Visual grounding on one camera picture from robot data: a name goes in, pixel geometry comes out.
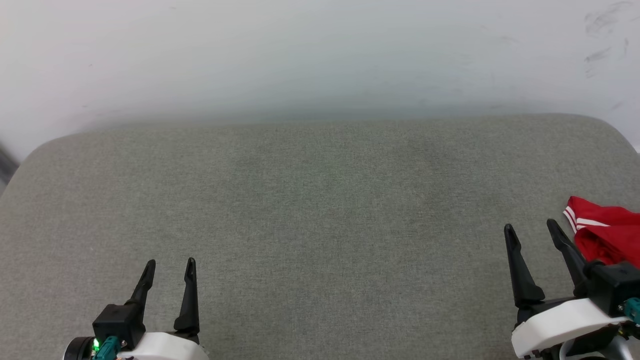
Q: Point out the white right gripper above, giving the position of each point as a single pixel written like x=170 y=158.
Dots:
x=565 y=325

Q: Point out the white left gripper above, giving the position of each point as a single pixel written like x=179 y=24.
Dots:
x=165 y=347

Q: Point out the red basketball jersey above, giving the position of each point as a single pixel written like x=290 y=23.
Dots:
x=605 y=232

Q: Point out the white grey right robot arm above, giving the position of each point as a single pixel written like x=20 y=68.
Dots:
x=605 y=347

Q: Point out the grey fabric sofa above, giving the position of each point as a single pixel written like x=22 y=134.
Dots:
x=300 y=225

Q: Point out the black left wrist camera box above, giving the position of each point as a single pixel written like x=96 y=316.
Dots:
x=117 y=322

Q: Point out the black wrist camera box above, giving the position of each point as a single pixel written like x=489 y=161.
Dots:
x=117 y=322
x=617 y=285

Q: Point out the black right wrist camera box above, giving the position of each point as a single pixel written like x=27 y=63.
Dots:
x=617 y=285

